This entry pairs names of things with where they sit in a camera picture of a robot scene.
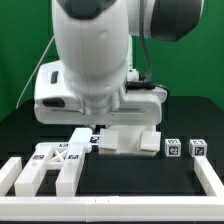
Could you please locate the white U-shaped fence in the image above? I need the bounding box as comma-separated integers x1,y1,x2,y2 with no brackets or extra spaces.
0,157,224,222

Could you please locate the white tagged cube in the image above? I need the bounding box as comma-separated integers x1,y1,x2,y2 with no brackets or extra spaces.
165,139,181,157
189,139,207,157

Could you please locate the white chair back frame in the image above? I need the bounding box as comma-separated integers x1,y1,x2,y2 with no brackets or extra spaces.
13,141,92,198

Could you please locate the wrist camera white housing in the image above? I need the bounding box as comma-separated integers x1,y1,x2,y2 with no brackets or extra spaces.
33,61,84,113

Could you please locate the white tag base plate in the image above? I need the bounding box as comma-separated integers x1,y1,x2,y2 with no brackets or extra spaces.
68,127,103,147

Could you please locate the white chair seat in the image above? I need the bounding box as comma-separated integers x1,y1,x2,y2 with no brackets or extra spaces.
98,125,160,157

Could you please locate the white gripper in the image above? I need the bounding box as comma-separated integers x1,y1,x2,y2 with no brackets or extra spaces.
33,61,169,128

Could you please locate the white camera cable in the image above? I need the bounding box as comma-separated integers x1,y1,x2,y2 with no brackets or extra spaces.
15,34,56,110

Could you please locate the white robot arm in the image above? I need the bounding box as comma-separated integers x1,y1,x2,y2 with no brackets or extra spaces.
34,0,204,126

